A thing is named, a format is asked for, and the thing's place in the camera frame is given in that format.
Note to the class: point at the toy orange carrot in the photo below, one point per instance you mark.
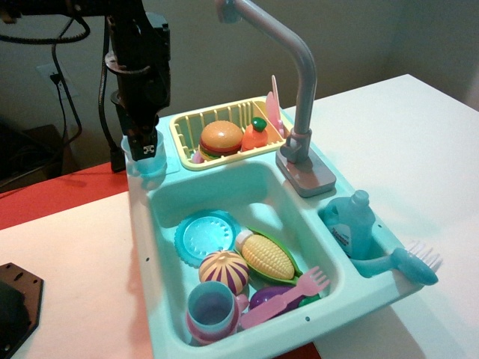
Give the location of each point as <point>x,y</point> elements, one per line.
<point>255,135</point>

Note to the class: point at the white wall outlet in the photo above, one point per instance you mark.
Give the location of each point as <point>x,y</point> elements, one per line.
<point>50,75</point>

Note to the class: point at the grey toy faucet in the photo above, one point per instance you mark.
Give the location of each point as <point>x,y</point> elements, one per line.
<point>299,112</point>

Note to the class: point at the pink toy cup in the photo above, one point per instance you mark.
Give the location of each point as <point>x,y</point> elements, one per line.
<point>240,303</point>

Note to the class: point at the pink toy utensil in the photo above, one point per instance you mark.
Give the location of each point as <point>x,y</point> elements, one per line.
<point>273,108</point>

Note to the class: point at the toy corn cob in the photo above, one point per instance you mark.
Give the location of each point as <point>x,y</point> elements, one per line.
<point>267,257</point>

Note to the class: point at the mint green toy sink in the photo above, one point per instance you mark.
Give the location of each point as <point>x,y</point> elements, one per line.
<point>257,194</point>

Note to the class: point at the blue toy cup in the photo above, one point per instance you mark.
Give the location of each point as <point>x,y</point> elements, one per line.
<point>211,307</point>

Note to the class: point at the blue toy soap bottle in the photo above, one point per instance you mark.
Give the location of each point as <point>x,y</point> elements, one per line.
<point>350,220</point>

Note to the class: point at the pink toy fork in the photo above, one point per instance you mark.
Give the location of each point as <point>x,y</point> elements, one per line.
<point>310,283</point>

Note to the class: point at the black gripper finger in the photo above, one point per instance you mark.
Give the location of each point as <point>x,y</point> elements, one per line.
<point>147,143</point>
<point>132,146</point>

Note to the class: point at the yellow dish rack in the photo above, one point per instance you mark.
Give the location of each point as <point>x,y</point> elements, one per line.
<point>186,129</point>

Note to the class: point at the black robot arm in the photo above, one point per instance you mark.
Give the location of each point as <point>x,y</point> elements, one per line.
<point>139,58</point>

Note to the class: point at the toy hamburger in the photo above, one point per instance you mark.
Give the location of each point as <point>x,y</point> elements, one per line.
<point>220,138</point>

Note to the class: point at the purple toy eggplant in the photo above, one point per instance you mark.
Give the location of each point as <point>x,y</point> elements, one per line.
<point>263,295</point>

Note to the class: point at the translucent blue plastic cup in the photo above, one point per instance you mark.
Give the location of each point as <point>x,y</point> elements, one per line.
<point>149,166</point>

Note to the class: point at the striped toy onion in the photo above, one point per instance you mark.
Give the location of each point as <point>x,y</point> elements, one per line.
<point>226,267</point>

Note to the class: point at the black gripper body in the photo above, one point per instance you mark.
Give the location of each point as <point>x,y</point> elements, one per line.
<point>142,91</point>

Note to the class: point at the blue toy scrub brush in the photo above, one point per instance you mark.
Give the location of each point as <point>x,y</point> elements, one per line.
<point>416,262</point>

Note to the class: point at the blue toy plate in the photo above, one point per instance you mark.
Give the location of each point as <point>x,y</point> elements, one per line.
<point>203,233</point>

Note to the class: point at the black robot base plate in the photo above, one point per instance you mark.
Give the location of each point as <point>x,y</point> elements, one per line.
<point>21,301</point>

